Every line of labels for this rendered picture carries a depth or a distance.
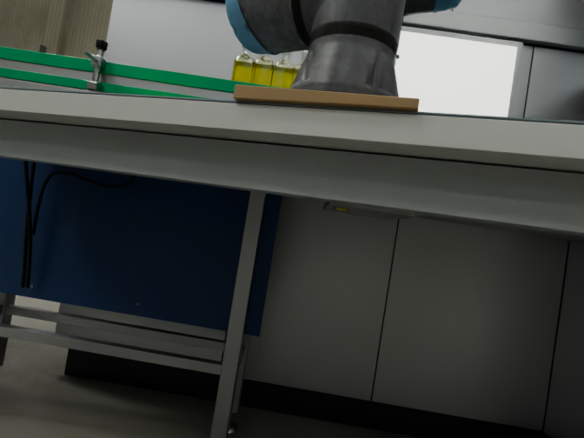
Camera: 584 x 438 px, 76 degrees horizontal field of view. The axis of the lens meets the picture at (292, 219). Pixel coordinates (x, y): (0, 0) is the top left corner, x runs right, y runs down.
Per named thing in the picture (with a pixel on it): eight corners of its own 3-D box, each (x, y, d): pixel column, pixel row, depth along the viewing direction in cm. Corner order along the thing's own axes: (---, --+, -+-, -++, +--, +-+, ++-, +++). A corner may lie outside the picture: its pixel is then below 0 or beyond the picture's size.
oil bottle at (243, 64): (245, 130, 112) (256, 62, 113) (242, 125, 106) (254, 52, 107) (227, 128, 112) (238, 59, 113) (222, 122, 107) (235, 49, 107)
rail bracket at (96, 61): (103, 95, 97) (112, 45, 97) (87, 84, 89) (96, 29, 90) (89, 93, 97) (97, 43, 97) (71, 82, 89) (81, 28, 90)
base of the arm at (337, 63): (397, 105, 41) (414, 15, 41) (269, 95, 45) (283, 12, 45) (397, 136, 55) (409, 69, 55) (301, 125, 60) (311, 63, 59)
